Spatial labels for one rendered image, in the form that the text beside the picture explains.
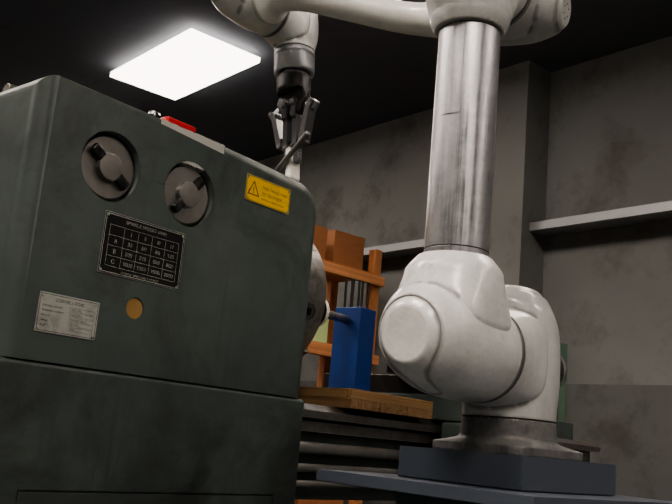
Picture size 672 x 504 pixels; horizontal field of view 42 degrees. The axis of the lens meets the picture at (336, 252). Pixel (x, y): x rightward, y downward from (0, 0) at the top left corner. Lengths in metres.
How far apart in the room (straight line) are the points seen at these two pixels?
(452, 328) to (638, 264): 4.67
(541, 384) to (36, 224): 0.79
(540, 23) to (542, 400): 0.64
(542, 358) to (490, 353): 0.17
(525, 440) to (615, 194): 4.72
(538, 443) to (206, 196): 0.66
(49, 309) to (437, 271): 0.54
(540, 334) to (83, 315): 0.70
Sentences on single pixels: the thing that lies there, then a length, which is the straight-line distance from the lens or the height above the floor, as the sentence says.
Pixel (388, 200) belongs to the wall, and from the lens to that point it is 7.48.
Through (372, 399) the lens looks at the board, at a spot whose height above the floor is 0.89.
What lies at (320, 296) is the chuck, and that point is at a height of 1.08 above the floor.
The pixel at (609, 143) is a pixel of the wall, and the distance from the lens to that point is 6.22.
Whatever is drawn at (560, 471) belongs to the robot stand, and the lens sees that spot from 1.41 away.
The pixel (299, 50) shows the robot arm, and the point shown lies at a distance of 1.93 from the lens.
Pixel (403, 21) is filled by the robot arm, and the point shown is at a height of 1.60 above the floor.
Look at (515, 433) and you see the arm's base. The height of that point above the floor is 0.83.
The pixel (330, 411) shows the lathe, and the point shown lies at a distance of 1.79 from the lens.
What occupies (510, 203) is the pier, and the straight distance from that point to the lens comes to 6.22.
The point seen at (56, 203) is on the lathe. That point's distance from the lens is 1.26.
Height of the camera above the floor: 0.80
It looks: 12 degrees up
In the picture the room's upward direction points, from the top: 5 degrees clockwise
